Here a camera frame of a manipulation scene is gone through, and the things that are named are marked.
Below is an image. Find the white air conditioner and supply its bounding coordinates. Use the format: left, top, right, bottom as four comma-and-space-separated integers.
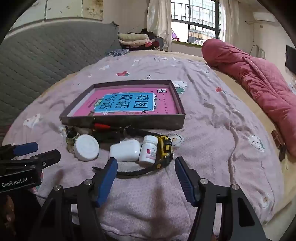
253, 13, 275, 23

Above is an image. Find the pink quilted duvet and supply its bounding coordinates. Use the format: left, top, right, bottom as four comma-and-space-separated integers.
201, 38, 296, 163

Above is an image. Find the small brown box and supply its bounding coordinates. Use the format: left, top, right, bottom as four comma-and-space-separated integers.
271, 130, 286, 149

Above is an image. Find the floral wall picture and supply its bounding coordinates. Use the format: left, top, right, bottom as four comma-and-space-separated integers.
9, 0, 104, 30

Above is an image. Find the yellow wristwatch with black strap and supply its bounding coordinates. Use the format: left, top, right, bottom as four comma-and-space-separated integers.
116, 126, 174, 179

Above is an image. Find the white sheer curtain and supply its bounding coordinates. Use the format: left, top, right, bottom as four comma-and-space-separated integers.
147, 0, 173, 51
218, 0, 240, 44

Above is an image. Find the pink blue book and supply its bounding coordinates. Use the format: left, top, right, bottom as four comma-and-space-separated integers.
69, 87, 179, 116

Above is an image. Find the black television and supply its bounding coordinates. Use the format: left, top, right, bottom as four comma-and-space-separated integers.
285, 45, 296, 75

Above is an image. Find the dark patterned cloth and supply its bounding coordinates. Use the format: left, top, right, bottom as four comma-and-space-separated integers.
106, 49, 130, 57

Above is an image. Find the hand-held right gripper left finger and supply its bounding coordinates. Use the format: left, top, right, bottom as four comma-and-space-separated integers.
39, 157, 118, 241

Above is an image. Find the stack of folded clothes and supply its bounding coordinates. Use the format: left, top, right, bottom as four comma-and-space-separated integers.
117, 29, 162, 50

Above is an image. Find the black hair clip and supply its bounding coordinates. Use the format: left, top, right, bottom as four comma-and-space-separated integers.
92, 130, 121, 142

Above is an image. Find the metal tube rack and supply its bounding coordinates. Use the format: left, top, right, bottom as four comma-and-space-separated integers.
251, 45, 266, 58

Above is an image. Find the barred window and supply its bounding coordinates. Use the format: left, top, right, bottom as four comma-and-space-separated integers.
171, 0, 220, 43

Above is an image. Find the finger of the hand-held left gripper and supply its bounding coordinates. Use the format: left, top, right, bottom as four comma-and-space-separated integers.
0, 149, 62, 171
0, 142, 39, 160

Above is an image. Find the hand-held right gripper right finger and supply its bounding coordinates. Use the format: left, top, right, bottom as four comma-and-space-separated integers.
175, 157, 271, 241

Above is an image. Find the white earbuds case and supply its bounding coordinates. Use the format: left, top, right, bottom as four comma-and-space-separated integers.
109, 140, 141, 162

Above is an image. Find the white ribbed jar cap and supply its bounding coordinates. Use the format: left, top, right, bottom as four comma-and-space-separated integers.
73, 135, 100, 162

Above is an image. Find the lilac printed blanket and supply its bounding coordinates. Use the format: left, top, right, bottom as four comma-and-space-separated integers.
2, 50, 285, 241

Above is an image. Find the grey quilted headboard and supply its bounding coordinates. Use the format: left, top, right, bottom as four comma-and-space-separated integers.
0, 22, 122, 139

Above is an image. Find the shallow grey cardboard box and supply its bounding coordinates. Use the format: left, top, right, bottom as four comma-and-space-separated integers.
59, 79, 186, 131

